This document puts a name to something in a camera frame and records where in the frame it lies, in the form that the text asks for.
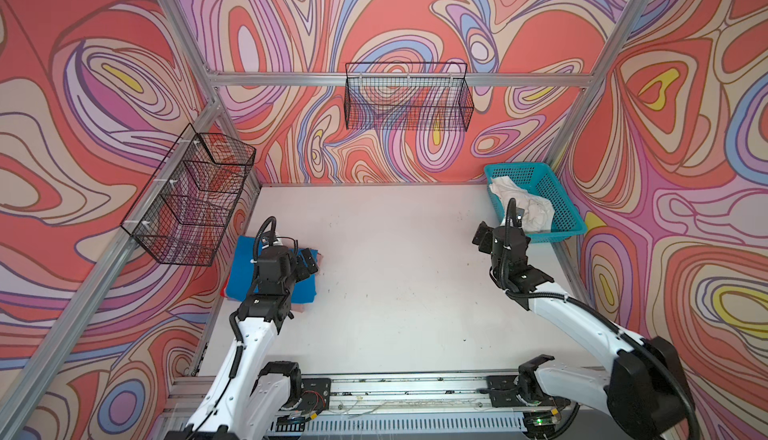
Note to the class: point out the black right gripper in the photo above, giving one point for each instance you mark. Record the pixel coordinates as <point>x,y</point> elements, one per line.
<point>488,234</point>

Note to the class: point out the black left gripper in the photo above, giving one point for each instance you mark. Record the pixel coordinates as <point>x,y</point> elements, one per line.
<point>302,270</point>

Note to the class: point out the blue t shirt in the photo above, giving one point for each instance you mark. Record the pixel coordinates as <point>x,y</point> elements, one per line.
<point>241,273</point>

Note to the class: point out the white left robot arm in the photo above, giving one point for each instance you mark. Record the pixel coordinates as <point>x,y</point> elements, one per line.
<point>249,391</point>

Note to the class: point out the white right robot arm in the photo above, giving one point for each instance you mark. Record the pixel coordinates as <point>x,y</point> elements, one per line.
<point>643,387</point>

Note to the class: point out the white crumpled t shirt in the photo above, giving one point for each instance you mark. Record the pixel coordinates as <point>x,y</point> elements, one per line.
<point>537,211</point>

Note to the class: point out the teal plastic basket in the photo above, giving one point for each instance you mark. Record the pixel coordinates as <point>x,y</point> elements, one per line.
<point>539,179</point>

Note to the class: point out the black wire basket left wall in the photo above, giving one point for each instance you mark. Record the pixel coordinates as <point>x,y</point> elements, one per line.
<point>194,193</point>

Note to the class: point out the black wire basket wall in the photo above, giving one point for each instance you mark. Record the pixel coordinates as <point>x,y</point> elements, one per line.
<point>419,96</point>
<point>194,193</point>

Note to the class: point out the black wire basket back wall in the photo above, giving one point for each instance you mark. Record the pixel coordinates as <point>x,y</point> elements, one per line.
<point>419,96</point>

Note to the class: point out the aluminium right frame post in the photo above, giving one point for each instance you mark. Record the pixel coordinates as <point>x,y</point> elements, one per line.
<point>628,19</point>

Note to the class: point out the aluminium left diagonal frame bar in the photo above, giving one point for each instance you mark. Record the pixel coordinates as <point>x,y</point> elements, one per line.
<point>26,391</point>

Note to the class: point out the aluminium corner frame post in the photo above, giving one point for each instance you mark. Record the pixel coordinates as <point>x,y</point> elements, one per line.
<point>186,38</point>

